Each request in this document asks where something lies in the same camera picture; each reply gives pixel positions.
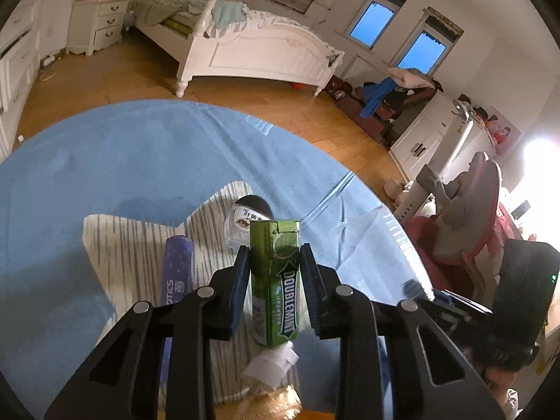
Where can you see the small window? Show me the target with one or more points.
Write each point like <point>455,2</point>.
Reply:
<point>372,22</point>

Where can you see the brown boxes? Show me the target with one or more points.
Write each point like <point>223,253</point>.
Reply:
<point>354,105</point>

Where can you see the white wooden bed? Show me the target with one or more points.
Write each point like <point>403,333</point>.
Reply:
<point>253,57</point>

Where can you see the tall window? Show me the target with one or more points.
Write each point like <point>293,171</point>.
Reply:
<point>424,50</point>

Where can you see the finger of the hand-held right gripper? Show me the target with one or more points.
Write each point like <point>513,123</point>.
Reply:
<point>463,308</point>
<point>418,289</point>

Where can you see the green chewing gum box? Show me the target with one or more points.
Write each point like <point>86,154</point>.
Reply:
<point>275,271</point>

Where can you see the pink wall poster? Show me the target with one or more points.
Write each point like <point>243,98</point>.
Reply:
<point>503,131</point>

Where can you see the white power strip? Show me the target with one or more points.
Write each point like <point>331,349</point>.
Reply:
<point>49,60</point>

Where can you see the grey pink desk chair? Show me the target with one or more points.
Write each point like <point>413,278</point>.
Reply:
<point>472,210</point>

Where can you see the white plastic bottle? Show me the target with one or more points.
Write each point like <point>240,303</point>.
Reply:
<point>267,367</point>

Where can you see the purple tube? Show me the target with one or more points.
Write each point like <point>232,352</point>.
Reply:
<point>177,267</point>

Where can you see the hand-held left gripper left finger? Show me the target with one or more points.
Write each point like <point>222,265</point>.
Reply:
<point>238,291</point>

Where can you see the white nightstand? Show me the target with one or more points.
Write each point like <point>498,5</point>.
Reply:
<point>98,26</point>

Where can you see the white wardrobe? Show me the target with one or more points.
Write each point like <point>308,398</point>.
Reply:
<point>15,65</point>

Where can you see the white dresser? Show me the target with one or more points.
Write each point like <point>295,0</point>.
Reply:
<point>431,135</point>

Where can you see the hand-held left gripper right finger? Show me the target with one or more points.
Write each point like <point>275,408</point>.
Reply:
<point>311,291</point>

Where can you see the gold foil packet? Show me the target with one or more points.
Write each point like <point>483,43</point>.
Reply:
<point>262,406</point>

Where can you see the pale stuffed toy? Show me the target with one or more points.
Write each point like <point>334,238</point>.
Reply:
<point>395,188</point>

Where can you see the light blue blanket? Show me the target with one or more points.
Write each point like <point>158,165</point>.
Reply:
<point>232,13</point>

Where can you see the star-shaped striped cloth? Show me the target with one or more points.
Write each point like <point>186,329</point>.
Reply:
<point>131,249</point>

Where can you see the person's right hand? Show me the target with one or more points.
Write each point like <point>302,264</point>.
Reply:
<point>501,391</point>

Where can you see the blue tablecloth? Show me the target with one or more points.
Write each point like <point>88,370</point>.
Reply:
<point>109,162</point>

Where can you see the red ball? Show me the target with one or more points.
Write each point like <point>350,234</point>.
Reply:
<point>298,84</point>

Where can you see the blue garment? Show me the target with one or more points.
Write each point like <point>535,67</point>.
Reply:
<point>375,96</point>

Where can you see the pale pink pillow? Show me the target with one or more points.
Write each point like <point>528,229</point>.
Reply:
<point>411,78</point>

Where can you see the small black capped bottle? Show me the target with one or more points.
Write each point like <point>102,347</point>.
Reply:
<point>239,224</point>

